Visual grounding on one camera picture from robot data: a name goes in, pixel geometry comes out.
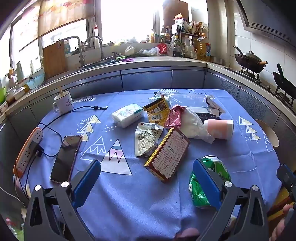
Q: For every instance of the orange white power strip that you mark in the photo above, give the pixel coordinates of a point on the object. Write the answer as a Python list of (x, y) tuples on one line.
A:
[(24, 153)]

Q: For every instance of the person's right hand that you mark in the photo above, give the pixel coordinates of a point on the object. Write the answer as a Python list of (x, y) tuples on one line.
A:
[(277, 231)]

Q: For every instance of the patterned window blind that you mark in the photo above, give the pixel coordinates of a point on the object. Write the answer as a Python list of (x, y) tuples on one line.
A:
[(64, 14)]

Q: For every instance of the pink dishcloth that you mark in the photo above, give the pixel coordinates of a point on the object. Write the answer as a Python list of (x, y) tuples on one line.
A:
[(124, 59)]

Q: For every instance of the pink foil wrapper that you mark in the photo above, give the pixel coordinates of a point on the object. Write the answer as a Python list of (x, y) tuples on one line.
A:
[(172, 118)]

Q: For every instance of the beige wastebasket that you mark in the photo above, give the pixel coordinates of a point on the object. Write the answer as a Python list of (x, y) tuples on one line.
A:
[(268, 132)]

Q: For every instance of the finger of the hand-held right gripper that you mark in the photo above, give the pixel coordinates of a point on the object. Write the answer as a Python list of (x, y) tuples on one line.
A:
[(286, 178)]

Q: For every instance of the yellow wooden furniture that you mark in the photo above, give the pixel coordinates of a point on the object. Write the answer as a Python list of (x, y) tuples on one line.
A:
[(278, 201)]

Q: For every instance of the tall metal faucet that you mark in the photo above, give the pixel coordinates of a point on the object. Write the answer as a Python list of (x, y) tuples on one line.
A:
[(79, 46)]

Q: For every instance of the range hood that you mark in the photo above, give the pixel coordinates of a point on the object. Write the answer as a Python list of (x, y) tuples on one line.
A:
[(268, 16)]

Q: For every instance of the black flat packet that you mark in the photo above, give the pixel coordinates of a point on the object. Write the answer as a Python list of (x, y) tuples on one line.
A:
[(204, 115)]

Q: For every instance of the black charger plug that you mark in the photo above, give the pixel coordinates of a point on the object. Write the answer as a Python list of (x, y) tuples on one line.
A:
[(35, 148)]

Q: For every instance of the black metal spice rack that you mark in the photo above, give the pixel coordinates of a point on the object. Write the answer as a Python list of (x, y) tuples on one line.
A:
[(185, 33)]

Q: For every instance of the black frying pan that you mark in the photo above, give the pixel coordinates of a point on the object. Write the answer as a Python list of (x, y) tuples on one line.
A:
[(284, 81)]

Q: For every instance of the brown cardboard box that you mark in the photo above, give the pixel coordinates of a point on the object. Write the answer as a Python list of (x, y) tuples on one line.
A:
[(168, 155)]

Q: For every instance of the large yellow oil bottle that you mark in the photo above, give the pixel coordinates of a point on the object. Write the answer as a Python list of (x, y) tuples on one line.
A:
[(203, 49)]

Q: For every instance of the pink paper cup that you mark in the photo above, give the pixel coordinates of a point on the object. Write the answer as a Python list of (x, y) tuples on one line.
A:
[(219, 129)]

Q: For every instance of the dark sauce bottle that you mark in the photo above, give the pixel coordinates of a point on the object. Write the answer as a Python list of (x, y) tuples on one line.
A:
[(176, 48)]

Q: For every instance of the red packet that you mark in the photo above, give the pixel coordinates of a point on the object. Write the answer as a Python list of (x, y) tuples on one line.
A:
[(162, 48)]

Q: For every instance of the blue printed tablecloth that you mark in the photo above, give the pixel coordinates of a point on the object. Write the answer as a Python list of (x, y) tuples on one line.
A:
[(138, 208)]

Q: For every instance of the crumpled white plastic bag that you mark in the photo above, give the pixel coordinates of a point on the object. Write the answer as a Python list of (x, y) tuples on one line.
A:
[(192, 127)]

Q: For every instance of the crushed green can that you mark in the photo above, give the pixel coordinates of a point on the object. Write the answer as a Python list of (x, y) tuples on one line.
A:
[(196, 192)]

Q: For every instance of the black wok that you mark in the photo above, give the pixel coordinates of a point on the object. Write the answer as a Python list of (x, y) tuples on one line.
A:
[(249, 60)]

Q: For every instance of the steel kitchen sink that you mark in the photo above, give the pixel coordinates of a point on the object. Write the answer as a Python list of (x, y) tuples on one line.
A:
[(99, 62)]

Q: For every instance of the white plastic jug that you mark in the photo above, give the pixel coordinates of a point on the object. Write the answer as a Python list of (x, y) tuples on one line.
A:
[(186, 47)]

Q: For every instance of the wooden cutting board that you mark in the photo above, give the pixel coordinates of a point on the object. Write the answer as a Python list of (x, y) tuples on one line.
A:
[(55, 61)]

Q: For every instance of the wooden chopstick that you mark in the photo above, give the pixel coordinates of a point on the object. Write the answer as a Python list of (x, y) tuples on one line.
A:
[(61, 90)]

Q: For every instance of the curved metal faucet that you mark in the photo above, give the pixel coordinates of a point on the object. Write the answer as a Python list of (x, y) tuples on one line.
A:
[(100, 45)]

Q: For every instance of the black white wrapper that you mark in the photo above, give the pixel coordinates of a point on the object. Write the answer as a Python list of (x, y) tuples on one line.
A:
[(215, 105)]

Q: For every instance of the white mug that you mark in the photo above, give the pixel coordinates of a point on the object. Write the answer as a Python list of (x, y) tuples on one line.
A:
[(64, 103)]

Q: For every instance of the yellow snack packet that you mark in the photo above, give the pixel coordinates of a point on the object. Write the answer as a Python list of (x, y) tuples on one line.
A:
[(157, 111)]

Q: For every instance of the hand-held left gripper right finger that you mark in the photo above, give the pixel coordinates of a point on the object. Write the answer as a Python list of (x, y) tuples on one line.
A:
[(207, 185)]

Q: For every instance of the white tissue pack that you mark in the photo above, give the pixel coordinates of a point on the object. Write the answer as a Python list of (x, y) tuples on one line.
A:
[(127, 114)]

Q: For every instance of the black smartphone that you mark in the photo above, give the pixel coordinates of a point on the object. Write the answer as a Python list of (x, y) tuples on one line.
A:
[(64, 160)]

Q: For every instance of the silver foil packet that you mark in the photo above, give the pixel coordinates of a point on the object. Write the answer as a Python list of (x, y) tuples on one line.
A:
[(145, 139)]

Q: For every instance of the white spray bottle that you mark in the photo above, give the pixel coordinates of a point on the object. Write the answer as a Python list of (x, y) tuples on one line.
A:
[(96, 37)]

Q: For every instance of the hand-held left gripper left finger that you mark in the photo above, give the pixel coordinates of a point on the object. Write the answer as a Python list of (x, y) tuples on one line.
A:
[(86, 183)]

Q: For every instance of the gas stove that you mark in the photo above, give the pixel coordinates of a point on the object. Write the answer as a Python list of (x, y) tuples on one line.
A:
[(256, 76)]

